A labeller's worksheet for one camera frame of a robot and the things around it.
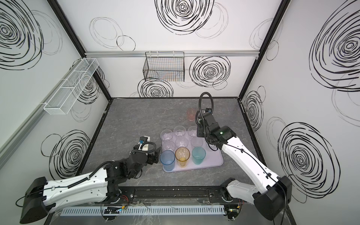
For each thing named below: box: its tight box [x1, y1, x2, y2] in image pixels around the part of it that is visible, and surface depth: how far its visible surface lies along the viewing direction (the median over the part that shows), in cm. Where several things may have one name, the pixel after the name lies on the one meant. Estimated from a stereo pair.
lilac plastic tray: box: [161, 130, 224, 173], surface depth 85 cm
